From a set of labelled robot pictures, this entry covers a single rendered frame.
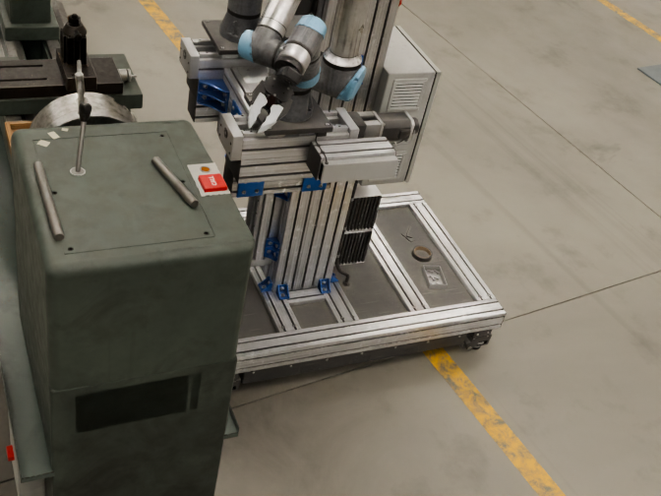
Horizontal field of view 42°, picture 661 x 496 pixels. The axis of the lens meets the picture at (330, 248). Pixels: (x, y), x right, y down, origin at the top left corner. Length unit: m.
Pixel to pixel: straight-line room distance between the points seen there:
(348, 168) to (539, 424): 1.45
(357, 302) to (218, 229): 1.53
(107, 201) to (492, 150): 3.36
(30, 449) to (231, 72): 1.42
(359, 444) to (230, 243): 1.46
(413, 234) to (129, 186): 2.01
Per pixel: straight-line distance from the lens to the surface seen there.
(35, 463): 2.51
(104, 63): 3.28
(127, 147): 2.33
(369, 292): 3.60
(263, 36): 2.31
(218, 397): 2.42
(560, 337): 4.07
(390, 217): 4.03
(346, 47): 2.56
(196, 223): 2.10
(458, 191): 4.73
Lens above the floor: 2.57
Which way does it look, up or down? 39 degrees down
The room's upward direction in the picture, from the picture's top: 13 degrees clockwise
